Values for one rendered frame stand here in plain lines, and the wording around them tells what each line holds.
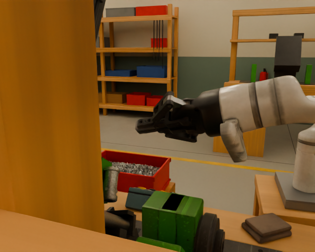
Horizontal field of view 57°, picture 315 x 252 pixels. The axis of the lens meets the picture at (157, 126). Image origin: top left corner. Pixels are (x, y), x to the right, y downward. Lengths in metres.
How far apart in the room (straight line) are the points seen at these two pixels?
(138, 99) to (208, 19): 2.11
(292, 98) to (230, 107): 0.08
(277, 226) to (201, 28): 5.56
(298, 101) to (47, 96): 0.33
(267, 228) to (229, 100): 0.45
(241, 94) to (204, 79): 5.74
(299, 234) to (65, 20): 0.79
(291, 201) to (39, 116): 0.98
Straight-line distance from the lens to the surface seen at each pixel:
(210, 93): 0.46
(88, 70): 0.21
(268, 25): 6.06
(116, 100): 6.35
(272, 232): 0.81
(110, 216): 0.66
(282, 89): 0.44
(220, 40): 6.11
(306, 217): 1.07
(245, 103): 0.43
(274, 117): 0.44
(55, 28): 0.19
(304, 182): 1.14
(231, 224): 0.86
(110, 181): 0.68
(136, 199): 0.89
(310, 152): 1.10
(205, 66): 6.15
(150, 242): 0.35
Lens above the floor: 1.36
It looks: 14 degrees down
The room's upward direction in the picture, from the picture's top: straight up
